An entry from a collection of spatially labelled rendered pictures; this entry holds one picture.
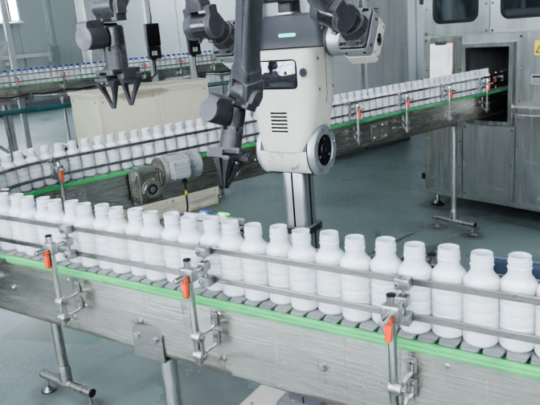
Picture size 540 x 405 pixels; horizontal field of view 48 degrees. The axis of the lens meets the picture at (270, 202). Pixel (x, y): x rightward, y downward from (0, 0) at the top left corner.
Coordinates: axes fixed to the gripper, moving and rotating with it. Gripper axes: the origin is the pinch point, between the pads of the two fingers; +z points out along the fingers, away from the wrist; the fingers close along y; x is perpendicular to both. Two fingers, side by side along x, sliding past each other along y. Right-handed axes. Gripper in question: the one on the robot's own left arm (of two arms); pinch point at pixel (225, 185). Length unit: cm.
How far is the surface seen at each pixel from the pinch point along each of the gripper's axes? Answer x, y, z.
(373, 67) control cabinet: 573, -227, -196
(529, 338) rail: -17, 77, 21
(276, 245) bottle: -17.7, 28.0, 12.4
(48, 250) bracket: -24.9, -33.1, 21.4
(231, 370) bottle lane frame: -11.0, 16.0, 41.7
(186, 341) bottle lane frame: -12.5, 3.8, 37.7
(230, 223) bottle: -16.3, 14.9, 9.2
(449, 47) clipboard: 341, -58, -142
